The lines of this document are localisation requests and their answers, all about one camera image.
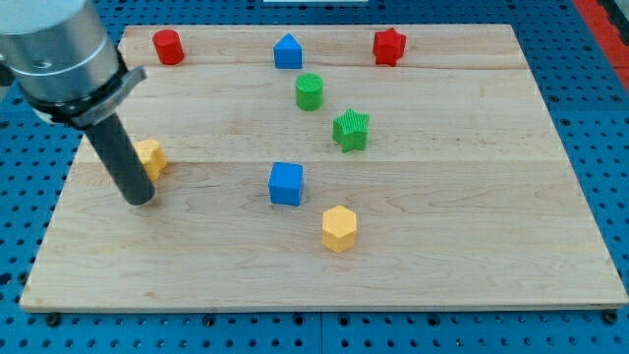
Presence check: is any green cylinder block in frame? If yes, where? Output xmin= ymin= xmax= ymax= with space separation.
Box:
xmin=295 ymin=73 xmax=323 ymax=111

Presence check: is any green star block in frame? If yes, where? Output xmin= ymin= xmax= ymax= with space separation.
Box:
xmin=332 ymin=108 xmax=371 ymax=152

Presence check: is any blue cube block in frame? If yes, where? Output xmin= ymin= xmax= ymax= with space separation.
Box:
xmin=268 ymin=162 xmax=304 ymax=207

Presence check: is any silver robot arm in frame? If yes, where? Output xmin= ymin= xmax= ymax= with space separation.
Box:
xmin=1 ymin=0 xmax=155 ymax=206

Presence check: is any red cylinder block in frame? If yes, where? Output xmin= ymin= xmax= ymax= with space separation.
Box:
xmin=152 ymin=29 xmax=185 ymax=65

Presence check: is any red mat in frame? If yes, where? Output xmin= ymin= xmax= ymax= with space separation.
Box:
xmin=573 ymin=0 xmax=628 ymax=89

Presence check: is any yellow hexagon block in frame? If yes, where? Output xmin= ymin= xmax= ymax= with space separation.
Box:
xmin=322 ymin=206 xmax=358 ymax=253

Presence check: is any red star block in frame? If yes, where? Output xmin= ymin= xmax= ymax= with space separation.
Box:
xmin=372 ymin=28 xmax=407 ymax=67

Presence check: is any wooden board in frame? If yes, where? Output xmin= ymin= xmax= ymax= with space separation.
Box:
xmin=20 ymin=25 xmax=628 ymax=314

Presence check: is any blue pentagon house block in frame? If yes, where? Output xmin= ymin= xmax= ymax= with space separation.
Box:
xmin=273 ymin=33 xmax=303 ymax=69

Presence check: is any yellow heart block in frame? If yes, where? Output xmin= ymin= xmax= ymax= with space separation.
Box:
xmin=134 ymin=139 xmax=168 ymax=182

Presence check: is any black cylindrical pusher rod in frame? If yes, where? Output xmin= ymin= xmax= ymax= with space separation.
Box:
xmin=85 ymin=114 xmax=155 ymax=206

